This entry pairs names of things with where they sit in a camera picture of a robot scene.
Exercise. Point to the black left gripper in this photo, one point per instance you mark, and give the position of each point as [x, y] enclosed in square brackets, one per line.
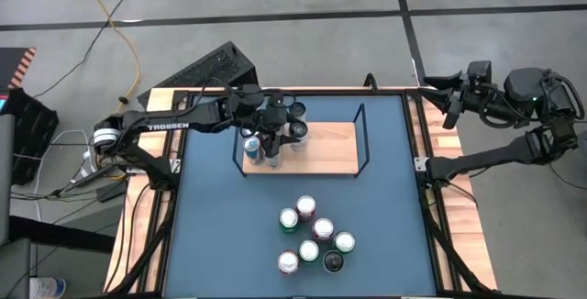
[275, 113]

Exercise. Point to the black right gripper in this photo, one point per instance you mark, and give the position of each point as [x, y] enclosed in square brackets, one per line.
[474, 99]

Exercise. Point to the dark-topped cans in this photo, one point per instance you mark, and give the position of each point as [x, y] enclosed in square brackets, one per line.
[333, 261]
[274, 161]
[298, 130]

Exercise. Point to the white Celsius can black lid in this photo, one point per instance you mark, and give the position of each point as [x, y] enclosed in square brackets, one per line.
[299, 108]

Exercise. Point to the red Coca-Cola can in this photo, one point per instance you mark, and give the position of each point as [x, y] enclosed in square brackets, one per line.
[306, 206]
[324, 229]
[288, 262]

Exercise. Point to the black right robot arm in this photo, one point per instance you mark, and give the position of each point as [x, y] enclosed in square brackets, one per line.
[481, 154]

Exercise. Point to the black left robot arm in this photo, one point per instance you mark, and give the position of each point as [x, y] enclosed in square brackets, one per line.
[183, 118]

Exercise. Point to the green Sprite can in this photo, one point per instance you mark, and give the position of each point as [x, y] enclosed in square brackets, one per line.
[289, 218]
[309, 250]
[344, 242]

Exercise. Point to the black computer case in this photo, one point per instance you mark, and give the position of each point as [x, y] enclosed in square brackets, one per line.
[206, 67]

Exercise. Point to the blue table mat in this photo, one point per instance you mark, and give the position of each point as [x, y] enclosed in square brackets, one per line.
[220, 244]

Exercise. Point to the black power brick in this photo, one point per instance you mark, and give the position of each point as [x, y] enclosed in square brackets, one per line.
[112, 192]

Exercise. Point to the black bench beam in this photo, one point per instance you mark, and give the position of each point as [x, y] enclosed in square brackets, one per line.
[59, 235]

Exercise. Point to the black crate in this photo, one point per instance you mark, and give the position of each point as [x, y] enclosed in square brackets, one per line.
[32, 134]

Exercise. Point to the grey cabinet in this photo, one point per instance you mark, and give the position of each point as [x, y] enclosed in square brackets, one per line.
[5, 175]

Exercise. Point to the white blue container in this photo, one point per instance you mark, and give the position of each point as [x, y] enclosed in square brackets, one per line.
[46, 288]

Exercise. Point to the black orange striped mat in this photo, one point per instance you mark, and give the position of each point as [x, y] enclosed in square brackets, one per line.
[11, 65]

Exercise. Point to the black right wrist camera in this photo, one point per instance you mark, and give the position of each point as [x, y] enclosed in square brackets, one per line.
[479, 70]

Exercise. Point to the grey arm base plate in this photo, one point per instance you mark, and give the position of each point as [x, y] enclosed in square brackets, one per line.
[176, 167]
[421, 163]

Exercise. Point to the black metal table frame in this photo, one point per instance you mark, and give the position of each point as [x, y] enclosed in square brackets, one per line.
[344, 91]

